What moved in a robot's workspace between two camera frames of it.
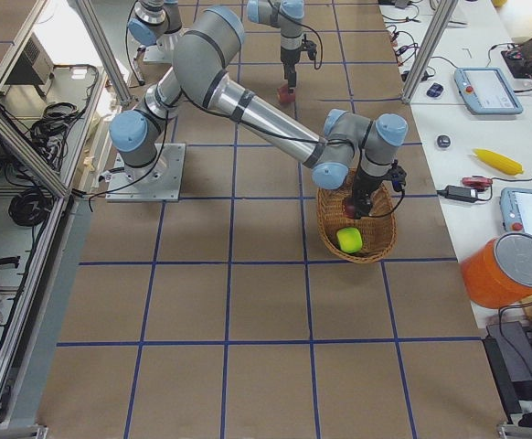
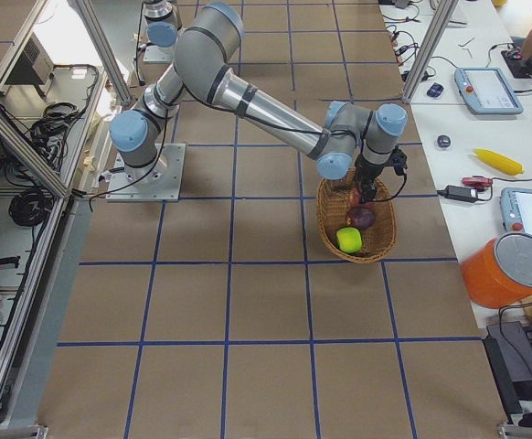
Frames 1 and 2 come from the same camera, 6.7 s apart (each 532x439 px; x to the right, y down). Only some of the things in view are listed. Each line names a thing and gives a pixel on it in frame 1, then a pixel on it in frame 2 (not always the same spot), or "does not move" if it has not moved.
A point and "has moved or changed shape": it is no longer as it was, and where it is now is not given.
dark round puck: (443, 141) does not move
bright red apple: (283, 95) has moved or changed shape
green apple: (349, 240) does not move
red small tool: (478, 183) does not move
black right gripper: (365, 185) → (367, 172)
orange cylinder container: (508, 269) does not move
